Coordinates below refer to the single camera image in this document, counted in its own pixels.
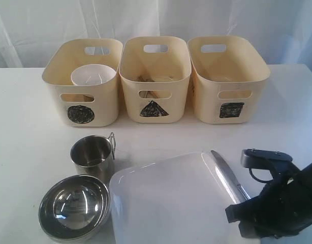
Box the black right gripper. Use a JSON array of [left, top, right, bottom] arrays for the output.
[[225, 148, 312, 238]]

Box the steel table knife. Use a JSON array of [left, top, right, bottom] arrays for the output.
[[210, 150, 250, 204]]

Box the white square plate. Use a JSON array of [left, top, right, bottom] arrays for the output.
[[110, 152, 260, 243]]

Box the wooden chopstick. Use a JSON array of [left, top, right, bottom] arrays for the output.
[[138, 75, 160, 99]]

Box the steel mug wire handle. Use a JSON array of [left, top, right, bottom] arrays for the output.
[[70, 132, 116, 184]]

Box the white round bowl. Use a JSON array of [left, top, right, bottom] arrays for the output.
[[71, 64, 116, 86]]

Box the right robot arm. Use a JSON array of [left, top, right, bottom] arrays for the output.
[[225, 149, 312, 238]]

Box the cream bin with square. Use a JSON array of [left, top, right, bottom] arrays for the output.
[[188, 36, 271, 124]]

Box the cream bin with triangle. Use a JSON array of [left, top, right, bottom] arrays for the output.
[[119, 36, 192, 123]]

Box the stainless steel bowl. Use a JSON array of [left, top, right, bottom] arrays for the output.
[[38, 174, 110, 243]]

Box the cream bin with circle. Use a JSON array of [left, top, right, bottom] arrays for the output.
[[42, 38, 123, 127]]

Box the white curtain backdrop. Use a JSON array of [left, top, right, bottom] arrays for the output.
[[0, 1, 312, 71]]

